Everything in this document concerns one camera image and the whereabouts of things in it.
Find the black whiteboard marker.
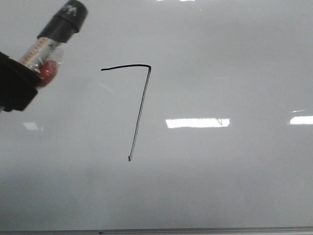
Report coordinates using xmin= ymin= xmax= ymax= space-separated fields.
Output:
xmin=19 ymin=0 xmax=88 ymax=87

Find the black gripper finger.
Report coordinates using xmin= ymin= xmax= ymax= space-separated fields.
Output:
xmin=0 ymin=53 xmax=41 ymax=112

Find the white whiteboard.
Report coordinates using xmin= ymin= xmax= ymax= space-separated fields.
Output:
xmin=0 ymin=0 xmax=313 ymax=230

